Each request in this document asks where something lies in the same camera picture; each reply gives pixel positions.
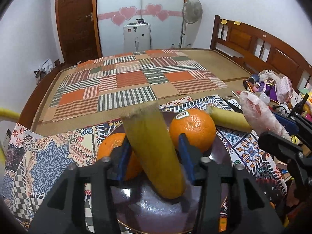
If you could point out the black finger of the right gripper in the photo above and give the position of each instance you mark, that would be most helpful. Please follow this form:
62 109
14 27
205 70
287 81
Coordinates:
298 165

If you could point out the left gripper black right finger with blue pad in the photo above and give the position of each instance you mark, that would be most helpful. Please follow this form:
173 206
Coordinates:
249 210

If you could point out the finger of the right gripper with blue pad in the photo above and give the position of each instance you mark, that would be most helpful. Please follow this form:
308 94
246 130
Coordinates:
298 126

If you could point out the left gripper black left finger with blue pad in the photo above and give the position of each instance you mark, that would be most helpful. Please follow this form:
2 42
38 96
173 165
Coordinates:
63 209

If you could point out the yellow plush banana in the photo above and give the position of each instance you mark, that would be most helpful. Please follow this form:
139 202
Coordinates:
150 140
229 119

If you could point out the dark wine bottle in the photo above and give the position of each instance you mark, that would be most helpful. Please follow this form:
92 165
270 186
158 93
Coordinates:
299 107

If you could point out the pink patterned pouch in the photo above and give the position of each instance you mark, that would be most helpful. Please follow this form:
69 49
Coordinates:
284 90

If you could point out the plush doll purple dress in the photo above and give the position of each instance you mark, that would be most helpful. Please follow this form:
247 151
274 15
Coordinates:
267 84

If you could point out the colourful patterned tablecloth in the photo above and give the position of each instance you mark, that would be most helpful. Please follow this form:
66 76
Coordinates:
34 163

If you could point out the dark purple glossy plate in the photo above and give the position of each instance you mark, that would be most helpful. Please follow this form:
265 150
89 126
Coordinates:
137 204

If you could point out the orange fruit left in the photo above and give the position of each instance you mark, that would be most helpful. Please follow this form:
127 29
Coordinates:
105 149

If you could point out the wooden headboard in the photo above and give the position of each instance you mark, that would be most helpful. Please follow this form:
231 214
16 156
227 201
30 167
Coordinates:
256 50

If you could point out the orange with sticker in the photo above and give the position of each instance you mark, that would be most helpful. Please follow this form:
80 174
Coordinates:
198 126

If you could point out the yellow foam tube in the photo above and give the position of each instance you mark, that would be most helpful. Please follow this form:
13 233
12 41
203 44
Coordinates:
8 115

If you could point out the striped patchwork blanket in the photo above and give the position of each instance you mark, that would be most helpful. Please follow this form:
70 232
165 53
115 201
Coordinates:
119 81

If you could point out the grey clothes pile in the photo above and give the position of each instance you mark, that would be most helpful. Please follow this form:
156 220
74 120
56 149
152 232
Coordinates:
43 70

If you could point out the white standing fan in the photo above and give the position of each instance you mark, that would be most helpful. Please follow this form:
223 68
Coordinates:
192 13

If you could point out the white appliance box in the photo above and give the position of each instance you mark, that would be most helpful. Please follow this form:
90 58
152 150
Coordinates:
137 36

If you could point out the frosted glass door with hearts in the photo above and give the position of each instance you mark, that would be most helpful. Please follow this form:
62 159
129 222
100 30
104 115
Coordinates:
164 17

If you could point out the brown wooden door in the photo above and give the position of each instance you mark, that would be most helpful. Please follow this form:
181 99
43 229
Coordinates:
77 26

